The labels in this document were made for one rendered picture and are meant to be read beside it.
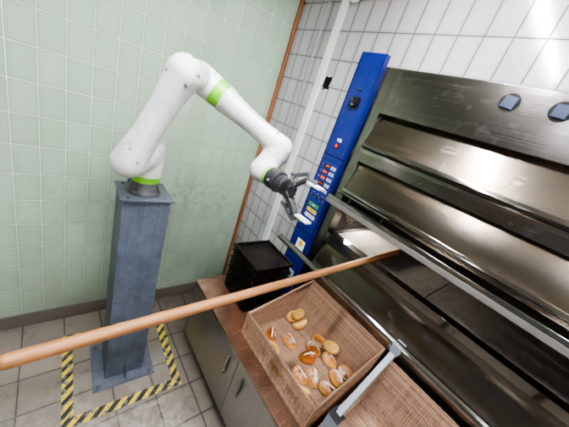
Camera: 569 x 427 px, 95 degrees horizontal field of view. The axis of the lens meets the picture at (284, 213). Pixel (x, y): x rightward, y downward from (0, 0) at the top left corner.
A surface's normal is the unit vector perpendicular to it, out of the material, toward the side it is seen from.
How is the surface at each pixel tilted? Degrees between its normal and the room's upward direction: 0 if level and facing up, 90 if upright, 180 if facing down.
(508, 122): 90
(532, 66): 90
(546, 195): 70
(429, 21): 90
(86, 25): 90
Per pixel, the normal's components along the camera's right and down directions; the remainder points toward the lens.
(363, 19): -0.75, 0.01
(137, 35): 0.58, 0.48
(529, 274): -0.59, -0.29
